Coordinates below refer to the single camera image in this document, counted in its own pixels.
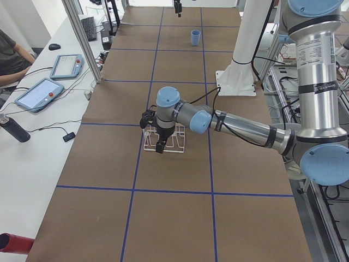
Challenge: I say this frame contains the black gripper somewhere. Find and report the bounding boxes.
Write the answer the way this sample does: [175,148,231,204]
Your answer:
[174,0,182,17]
[155,126,175,153]

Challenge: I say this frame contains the light blue plastic cup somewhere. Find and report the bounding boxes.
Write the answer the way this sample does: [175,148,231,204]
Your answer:
[190,29,201,46]

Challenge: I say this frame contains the small black device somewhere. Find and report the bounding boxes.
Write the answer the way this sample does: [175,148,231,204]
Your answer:
[63,132,76,142]

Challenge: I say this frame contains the black keyboard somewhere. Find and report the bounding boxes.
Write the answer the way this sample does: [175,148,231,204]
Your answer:
[80,17,97,41]

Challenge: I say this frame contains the far teach pendant tablet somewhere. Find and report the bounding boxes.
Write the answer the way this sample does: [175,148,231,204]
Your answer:
[50,54,84,80]

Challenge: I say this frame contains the teach pendant tablet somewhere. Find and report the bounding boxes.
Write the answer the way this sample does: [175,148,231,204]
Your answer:
[50,54,84,80]
[15,78,64,113]

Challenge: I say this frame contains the black computer mouse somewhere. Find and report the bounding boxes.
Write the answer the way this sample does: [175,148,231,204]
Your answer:
[49,43,61,51]

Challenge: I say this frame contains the near teach pendant tablet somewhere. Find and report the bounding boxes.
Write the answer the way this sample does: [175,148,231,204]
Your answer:
[15,78,64,113]

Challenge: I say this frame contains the black water bottle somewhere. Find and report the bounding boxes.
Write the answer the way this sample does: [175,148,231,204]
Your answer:
[1,114,31,142]

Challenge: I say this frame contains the seated person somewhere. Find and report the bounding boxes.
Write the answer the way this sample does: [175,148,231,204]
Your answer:
[1,30,35,87]

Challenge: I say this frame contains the red cylinder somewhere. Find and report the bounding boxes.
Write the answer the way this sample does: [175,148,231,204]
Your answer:
[1,233,34,255]

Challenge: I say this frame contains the white wire cup holder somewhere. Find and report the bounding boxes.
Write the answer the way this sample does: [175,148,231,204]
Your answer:
[143,123,185,153]

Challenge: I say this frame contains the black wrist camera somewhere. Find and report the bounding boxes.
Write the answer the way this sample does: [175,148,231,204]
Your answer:
[140,109,157,129]

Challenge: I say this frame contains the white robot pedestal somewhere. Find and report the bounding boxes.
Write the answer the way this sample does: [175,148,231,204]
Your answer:
[216,0,273,97]

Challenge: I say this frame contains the aluminium frame post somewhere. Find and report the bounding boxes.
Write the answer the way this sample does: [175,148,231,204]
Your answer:
[62,0,102,84]

